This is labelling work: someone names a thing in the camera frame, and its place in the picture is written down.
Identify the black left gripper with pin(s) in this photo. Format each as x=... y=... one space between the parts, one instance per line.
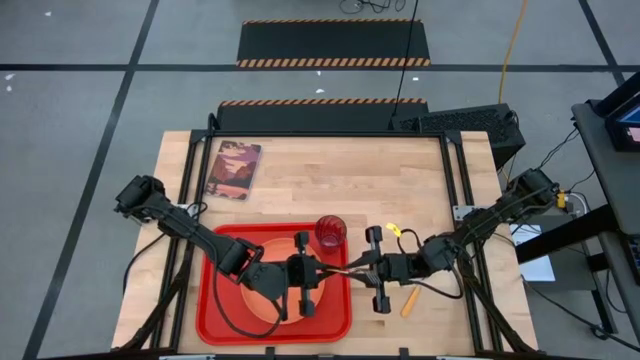
x=302 y=272

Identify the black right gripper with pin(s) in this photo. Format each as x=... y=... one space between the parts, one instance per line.
x=397 y=266

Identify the red translucent cup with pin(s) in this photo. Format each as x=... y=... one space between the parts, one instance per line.
x=331 y=231

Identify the orange plate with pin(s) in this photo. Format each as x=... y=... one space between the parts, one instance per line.
x=272 y=250

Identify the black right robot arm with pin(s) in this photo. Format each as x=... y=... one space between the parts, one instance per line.
x=500 y=207

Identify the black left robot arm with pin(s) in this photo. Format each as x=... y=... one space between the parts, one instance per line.
x=200 y=232

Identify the red plastic tray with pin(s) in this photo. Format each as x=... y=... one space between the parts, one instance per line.
x=220 y=320

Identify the landscape-cover notebook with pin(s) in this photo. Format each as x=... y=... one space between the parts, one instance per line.
x=232 y=170

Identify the hazard-striped black floor mat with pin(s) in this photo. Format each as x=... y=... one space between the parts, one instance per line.
x=330 y=42
x=320 y=116

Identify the black computer tower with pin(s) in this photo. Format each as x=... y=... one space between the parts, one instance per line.
x=465 y=125

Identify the yellow plug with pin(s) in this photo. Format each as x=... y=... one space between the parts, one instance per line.
x=562 y=200

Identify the grey side desk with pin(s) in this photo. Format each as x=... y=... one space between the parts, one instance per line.
x=600 y=160

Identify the black laptop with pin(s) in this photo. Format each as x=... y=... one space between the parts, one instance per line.
x=622 y=137

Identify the silver metal bracket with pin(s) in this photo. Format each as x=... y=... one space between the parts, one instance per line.
x=186 y=208
x=462 y=212

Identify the black table frame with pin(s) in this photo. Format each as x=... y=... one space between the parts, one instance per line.
x=325 y=134

